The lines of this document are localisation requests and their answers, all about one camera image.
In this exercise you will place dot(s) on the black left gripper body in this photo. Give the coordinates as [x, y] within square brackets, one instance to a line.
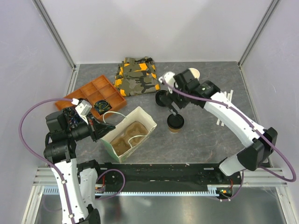
[91, 125]

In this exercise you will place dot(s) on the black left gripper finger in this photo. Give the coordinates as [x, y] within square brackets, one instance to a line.
[101, 133]
[102, 126]

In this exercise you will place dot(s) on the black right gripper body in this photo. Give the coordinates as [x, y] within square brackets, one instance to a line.
[180, 100]

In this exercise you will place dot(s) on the brown pulp cup carrier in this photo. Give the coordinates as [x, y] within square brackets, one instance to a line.
[130, 137]

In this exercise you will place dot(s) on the green patterned paper bag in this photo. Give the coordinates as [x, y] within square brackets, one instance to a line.
[138, 114]

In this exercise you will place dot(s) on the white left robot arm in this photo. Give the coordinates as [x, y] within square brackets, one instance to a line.
[76, 182]

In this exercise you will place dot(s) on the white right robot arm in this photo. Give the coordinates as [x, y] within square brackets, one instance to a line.
[185, 88]

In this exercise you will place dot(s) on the black lid stack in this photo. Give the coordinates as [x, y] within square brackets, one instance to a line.
[160, 99]

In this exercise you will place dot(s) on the paper cup stack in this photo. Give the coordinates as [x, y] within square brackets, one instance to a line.
[195, 72]

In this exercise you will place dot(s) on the orange wooden tray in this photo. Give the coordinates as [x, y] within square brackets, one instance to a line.
[100, 89]

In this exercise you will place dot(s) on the camouflage folded cloth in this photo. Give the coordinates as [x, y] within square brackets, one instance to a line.
[136, 77]

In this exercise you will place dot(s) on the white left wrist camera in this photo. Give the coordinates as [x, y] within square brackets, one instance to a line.
[82, 108]

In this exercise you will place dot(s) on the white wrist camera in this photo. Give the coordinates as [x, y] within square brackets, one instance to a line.
[82, 108]
[168, 79]

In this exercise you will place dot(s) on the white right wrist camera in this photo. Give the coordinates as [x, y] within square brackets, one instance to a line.
[168, 79]

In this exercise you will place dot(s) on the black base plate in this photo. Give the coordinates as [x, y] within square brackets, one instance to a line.
[204, 173]

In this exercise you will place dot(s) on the grey slotted cable duct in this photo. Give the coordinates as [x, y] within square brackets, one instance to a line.
[210, 191]

